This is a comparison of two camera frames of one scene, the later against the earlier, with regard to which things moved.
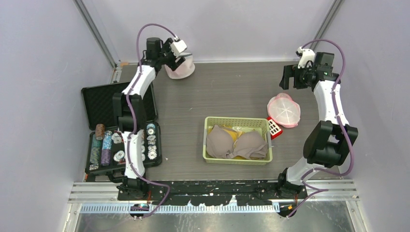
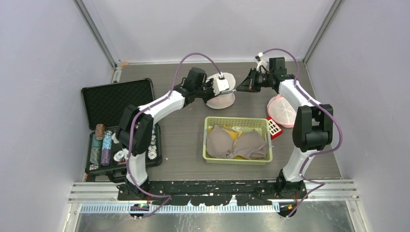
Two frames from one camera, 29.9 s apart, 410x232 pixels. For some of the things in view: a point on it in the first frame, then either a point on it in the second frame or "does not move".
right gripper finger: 290,71 to 246,86
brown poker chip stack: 99,131 does not move
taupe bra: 220,144 does not move
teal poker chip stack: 95,150 does not move
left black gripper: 173,65 to 212,94
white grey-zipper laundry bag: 185,70 to 226,99
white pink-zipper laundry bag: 283,109 does not move
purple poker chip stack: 106,148 does not move
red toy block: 275,129 does not move
